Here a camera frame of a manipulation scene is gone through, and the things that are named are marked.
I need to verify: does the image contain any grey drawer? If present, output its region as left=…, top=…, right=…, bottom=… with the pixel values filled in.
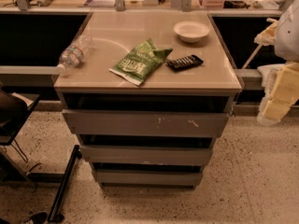
left=80, top=146, right=212, bottom=166
left=92, top=170, right=203, bottom=186
left=63, top=109, right=228, bottom=137

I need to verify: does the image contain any white stick with cap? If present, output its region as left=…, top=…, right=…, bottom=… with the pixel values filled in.
left=242, top=18, right=278, bottom=69

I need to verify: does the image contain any black metal stand leg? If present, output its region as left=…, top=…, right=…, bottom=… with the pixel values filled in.
left=48, top=145, right=80, bottom=223

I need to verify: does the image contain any grey top drawer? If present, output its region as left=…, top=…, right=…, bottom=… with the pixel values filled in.
left=63, top=109, right=228, bottom=137

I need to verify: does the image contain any grey bottom drawer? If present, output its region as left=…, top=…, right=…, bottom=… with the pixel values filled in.
left=92, top=170, right=203, bottom=186

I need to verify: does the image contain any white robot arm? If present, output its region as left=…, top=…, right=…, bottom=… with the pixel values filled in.
left=254, top=0, right=299, bottom=126

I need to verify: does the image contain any green chip bag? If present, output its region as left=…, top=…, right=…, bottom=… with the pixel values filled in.
left=109, top=38, right=173, bottom=86

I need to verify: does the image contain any white bowl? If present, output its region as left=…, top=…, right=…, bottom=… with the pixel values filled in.
left=174, top=21, right=209, bottom=43

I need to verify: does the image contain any grey drawer cabinet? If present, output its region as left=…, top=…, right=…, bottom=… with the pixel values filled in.
left=53, top=10, right=244, bottom=191

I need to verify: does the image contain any clear plastic water bottle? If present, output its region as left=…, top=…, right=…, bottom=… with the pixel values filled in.
left=57, top=35, right=93, bottom=73

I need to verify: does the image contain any grey middle drawer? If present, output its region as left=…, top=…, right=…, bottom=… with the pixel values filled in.
left=80, top=146, right=212, bottom=166

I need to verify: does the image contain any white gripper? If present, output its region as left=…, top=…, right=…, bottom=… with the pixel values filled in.
left=257, top=63, right=299, bottom=126

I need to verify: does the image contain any black chair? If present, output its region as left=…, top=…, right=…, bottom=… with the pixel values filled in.
left=0, top=90, right=39, bottom=182

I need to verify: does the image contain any black snack packet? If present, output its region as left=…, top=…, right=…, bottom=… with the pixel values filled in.
left=166, top=55, right=204, bottom=72

